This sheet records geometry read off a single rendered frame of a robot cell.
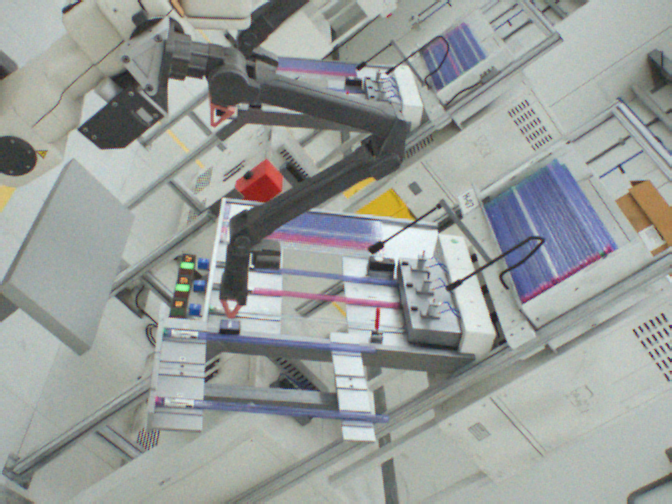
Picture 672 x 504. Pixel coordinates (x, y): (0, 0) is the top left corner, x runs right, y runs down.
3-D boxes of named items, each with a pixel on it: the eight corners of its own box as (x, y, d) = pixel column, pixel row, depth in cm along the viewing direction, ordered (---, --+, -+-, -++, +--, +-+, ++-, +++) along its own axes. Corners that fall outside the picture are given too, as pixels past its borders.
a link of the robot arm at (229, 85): (414, 99, 172) (425, 125, 164) (388, 150, 180) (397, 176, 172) (213, 41, 156) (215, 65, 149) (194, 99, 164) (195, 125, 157)
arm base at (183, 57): (166, 19, 153) (165, 47, 144) (208, 27, 155) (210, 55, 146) (159, 59, 158) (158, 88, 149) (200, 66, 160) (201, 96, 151)
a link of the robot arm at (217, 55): (199, 40, 154) (200, 53, 150) (251, 50, 157) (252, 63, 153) (191, 82, 159) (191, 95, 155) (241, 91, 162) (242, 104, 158)
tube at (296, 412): (154, 405, 167) (155, 401, 166) (155, 400, 168) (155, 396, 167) (388, 423, 176) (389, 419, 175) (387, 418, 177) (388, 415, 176)
